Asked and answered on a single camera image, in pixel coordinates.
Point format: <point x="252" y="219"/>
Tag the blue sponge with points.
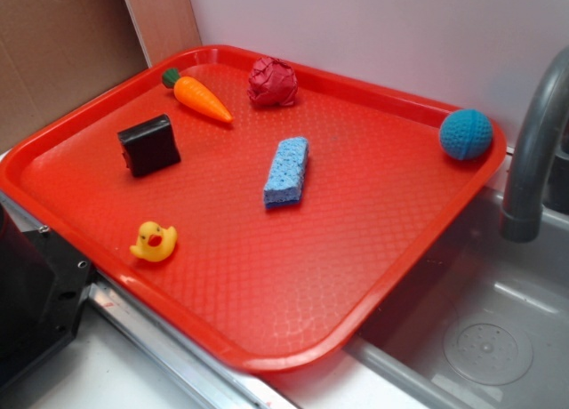
<point x="287" y="173"/>

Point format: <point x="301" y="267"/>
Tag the black box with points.
<point x="149" y="146"/>

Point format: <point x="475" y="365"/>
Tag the crumpled red paper ball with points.
<point x="272" y="82"/>

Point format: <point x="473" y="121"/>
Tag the blue textured ball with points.
<point x="465" y="134"/>

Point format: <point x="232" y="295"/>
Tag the silver metal rail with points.
<point x="123" y="357"/>

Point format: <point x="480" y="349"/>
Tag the red plastic tray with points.
<point x="262" y="289"/>

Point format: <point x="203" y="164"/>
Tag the grey sink basin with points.
<point x="479" y="322"/>

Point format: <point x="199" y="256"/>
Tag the yellow rubber duck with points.
<point x="154" y="243"/>

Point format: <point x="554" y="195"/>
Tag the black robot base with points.
<point x="44" y="283"/>

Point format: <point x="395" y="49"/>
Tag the orange toy carrot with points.
<point x="193" y="94"/>

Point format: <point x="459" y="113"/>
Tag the brown cardboard panel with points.
<point x="58" y="54"/>

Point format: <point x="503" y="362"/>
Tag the grey faucet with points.
<point x="538" y="173"/>

